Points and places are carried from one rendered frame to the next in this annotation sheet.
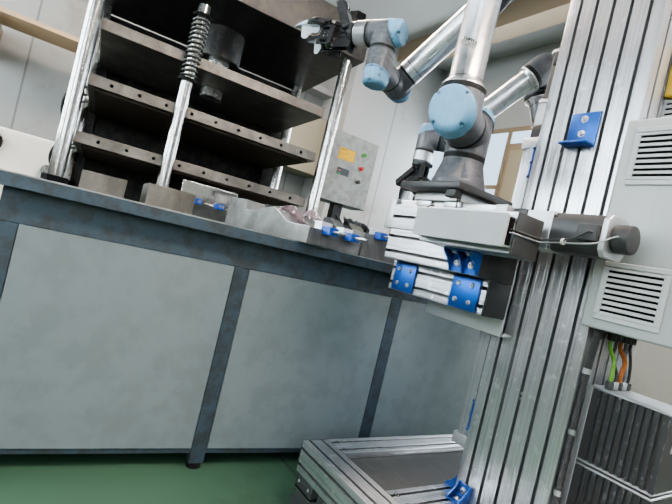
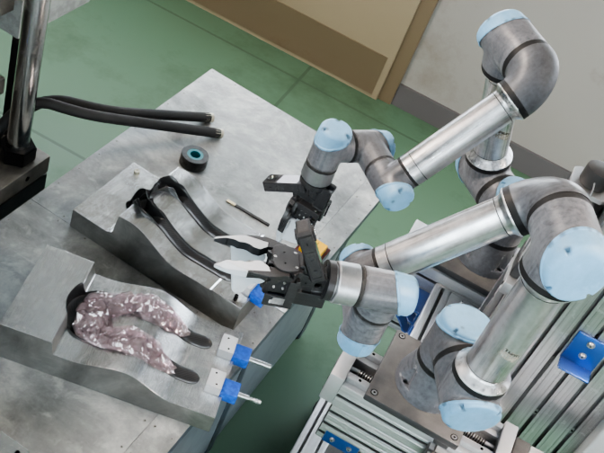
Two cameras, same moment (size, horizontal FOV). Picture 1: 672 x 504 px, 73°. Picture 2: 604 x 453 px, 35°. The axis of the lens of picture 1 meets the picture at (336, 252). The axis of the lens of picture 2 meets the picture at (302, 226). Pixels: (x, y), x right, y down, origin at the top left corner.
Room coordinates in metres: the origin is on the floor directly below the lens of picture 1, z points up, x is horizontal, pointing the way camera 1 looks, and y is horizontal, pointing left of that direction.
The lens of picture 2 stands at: (0.60, 1.06, 2.59)
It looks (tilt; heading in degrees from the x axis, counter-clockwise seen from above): 41 degrees down; 312
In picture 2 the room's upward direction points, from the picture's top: 23 degrees clockwise
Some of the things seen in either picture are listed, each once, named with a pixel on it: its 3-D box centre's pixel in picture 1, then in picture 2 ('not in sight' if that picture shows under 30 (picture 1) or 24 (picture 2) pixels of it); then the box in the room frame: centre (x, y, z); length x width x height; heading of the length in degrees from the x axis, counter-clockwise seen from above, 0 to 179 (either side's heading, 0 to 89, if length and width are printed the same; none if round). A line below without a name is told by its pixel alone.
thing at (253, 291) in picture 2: (383, 237); (262, 297); (1.71, -0.16, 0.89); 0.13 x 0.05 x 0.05; 29
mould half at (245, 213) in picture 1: (291, 224); (126, 336); (1.73, 0.19, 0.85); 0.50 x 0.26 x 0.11; 46
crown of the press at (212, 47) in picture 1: (222, 43); not in sight; (2.47, 0.86, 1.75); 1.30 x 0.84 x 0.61; 119
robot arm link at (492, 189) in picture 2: not in sight; (510, 208); (1.56, -0.70, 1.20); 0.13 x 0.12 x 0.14; 169
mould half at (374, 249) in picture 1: (358, 239); (183, 233); (1.98, -0.08, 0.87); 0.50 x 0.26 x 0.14; 29
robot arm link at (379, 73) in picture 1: (380, 70); (363, 319); (1.32, 0.00, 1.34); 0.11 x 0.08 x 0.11; 149
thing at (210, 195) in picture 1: (197, 203); not in sight; (2.42, 0.78, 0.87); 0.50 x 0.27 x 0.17; 29
